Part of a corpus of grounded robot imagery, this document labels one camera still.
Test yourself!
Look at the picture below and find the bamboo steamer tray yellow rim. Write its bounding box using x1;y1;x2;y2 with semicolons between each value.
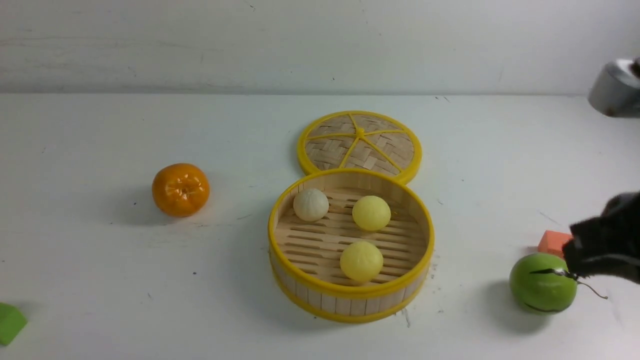
267;168;435;323

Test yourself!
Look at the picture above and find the green toy watermelon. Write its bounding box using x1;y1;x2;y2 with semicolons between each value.
509;252;609;316

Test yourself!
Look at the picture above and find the orange foam cube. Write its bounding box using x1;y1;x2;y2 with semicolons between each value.
537;230;573;259

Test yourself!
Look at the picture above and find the white toy bun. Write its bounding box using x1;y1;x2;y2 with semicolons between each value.
293;188;330;223

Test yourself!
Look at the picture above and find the woven bamboo steamer lid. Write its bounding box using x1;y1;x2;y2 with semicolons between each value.
295;111;423;184

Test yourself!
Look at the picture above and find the yellow toy bun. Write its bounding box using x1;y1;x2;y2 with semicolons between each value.
351;195;392;231
339;240;384;284

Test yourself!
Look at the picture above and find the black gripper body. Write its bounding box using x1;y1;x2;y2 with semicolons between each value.
562;192;640;284

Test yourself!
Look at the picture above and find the orange toy tangerine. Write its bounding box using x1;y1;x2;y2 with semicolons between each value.
151;162;211;218

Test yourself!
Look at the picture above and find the green foam block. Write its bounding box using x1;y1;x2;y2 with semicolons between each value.
0;302;28;346

